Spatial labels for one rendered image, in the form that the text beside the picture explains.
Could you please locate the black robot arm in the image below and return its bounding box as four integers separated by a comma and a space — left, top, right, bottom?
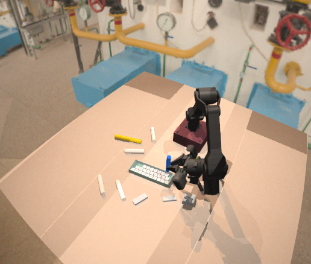
185, 87, 228, 195

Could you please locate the dark grey marker with blue cap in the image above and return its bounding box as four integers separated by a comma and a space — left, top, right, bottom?
197, 181, 204, 191

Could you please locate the blue stylus with grey tip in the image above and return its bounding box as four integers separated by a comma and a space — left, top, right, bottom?
166, 156, 171, 174

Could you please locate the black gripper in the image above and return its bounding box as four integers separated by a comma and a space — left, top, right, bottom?
167, 145, 202, 190

